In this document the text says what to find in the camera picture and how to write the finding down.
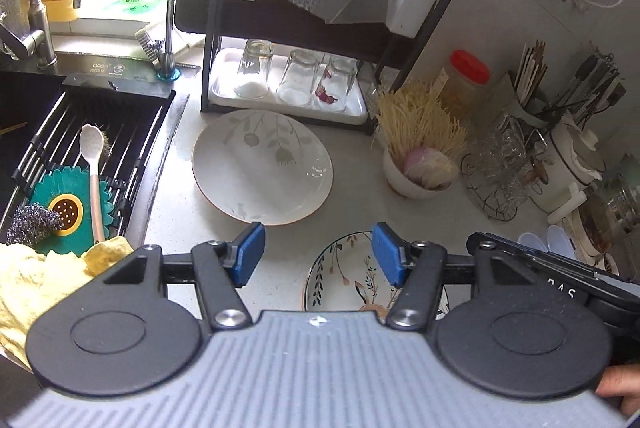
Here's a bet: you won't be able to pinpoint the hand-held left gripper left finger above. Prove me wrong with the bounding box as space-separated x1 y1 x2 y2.
102 222 267 333

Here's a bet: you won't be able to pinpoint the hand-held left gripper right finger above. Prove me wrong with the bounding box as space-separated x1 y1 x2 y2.
371 222 539 332

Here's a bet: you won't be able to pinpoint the small leaf patterned plate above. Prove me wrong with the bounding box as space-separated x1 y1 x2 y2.
301 231 451 313

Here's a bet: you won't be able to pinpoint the large white floral plate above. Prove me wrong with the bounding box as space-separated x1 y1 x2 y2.
192 109 335 227

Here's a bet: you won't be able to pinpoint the person's right hand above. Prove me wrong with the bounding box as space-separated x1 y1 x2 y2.
595 362 640 415

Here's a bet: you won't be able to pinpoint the glass kettle on cream base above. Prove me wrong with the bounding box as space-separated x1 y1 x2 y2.
569 153 640 270

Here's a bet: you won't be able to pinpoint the small white plastic lid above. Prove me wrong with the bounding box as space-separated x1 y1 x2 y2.
517 231 549 252
547 224 576 254

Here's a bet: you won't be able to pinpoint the white ceramic bowl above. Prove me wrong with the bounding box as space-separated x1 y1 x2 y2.
382 147 459 200

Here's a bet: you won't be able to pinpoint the garlic bulb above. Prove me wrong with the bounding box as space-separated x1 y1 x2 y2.
403 146 459 189

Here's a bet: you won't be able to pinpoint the white electric cooking pot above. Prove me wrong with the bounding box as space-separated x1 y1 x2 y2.
527 117 609 215

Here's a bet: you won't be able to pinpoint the black roll-up sink rack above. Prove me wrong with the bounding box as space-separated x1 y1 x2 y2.
12 75 177 250

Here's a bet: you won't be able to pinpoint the black dish rack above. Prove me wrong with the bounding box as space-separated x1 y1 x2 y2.
200 0 472 135

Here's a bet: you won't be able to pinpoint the clear glass with red print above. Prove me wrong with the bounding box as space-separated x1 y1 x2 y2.
312 54 360 113

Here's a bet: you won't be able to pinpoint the clear drinking glass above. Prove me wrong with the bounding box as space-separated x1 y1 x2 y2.
276 48 326 108
233 38 275 100

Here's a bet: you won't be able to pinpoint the white drip tray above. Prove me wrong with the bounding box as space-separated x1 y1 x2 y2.
210 47 369 125

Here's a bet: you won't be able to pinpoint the green and white cutlery holder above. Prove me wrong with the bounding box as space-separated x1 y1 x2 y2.
502 73 567 130

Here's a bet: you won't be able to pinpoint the red lid plastic jar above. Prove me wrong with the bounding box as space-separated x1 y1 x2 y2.
437 49 492 119

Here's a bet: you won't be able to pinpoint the bundle of metal cutlery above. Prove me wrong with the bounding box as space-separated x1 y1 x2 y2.
554 52 627 125

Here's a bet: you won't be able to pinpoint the green sunflower shaped mat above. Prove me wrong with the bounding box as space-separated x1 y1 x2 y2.
27 165 119 255

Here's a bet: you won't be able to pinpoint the steel wool scrubber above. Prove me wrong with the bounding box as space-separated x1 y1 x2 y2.
5 202 64 245

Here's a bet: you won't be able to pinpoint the yellow dish cloth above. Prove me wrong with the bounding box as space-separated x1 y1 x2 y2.
0 235 135 360

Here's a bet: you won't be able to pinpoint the small scrubbing brush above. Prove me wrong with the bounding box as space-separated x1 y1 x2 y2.
134 28 169 65

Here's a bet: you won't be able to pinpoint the bundle of wooden chopsticks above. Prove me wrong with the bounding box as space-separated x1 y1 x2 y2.
513 40 549 105

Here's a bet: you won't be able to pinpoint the curved steel faucet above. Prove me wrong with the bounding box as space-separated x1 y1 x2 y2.
73 0 181 83

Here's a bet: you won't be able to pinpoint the black kitchen sink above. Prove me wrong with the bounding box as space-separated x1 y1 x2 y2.
0 50 202 259

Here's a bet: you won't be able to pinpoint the glass cups on wire rack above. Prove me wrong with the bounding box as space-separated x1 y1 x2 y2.
459 112 546 223

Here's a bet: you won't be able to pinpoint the white spoon with pink handle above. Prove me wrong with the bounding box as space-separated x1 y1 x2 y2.
78 123 108 244

